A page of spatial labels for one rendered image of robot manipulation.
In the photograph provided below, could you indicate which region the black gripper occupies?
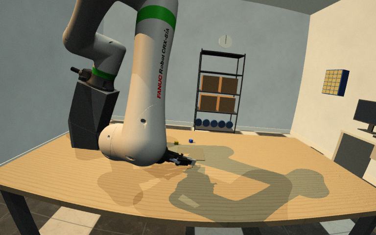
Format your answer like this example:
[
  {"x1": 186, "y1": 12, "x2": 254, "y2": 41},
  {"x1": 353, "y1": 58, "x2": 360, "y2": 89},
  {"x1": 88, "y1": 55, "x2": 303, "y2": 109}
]
[{"x1": 156, "y1": 147, "x2": 196, "y2": 166}]

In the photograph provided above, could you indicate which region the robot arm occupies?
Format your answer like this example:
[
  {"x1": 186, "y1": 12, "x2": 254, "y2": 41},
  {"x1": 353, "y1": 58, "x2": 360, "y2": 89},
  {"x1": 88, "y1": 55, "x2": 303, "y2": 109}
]
[{"x1": 62, "y1": 0, "x2": 178, "y2": 166}]

